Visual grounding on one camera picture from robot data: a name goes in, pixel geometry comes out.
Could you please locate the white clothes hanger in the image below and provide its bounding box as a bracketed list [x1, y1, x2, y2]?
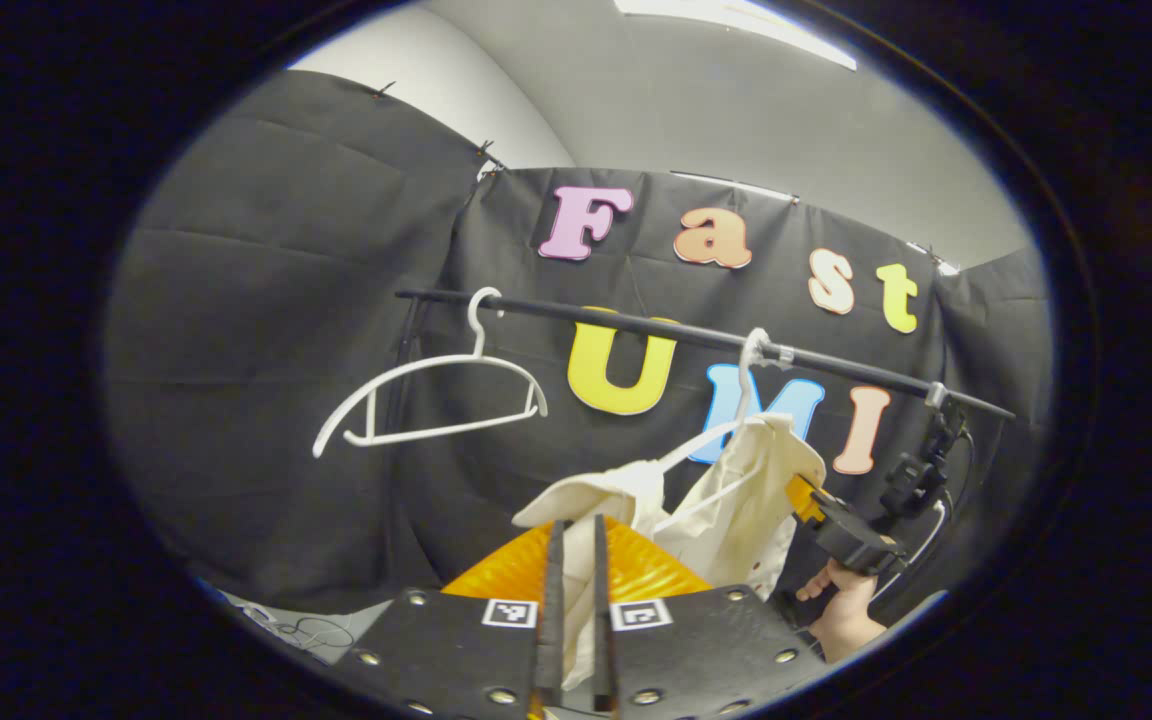
[651, 328, 797, 536]
[313, 288, 549, 459]

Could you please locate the black garment rack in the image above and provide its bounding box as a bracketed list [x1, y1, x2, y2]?
[381, 290, 1017, 591]

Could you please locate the black backdrop cloth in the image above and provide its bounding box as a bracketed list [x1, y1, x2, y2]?
[106, 70, 1052, 616]

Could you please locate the cream shirt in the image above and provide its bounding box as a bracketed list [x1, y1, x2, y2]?
[513, 413, 827, 691]

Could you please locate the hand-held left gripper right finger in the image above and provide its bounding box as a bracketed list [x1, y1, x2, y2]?
[591, 515, 827, 717]

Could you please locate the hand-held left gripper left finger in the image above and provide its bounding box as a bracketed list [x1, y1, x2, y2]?
[336, 515, 567, 720]

